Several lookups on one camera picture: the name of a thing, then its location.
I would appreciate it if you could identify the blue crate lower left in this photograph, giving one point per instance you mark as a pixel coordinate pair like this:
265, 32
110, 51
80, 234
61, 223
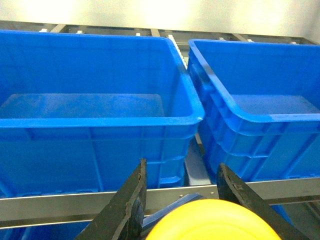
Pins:
65, 231

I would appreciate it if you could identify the blue plastic crate right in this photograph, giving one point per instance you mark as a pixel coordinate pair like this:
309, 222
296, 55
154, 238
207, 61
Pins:
261, 107

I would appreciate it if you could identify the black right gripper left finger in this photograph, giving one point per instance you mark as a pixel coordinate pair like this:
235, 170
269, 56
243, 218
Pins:
122, 218

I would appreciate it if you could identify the yellow mushroom push button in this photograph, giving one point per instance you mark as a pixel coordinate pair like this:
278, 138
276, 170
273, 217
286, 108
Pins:
212, 219

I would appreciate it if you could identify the blue plastic crate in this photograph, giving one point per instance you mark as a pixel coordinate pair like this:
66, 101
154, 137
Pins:
78, 112
261, 107

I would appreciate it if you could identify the blue plastic crate centre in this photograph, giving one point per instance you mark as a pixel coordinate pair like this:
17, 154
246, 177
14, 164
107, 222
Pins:
78, 112

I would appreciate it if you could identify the metal roller rack frame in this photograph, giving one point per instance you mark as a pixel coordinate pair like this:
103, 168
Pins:
83, 206

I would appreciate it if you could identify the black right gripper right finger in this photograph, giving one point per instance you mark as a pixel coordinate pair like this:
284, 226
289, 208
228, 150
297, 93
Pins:
232, 188

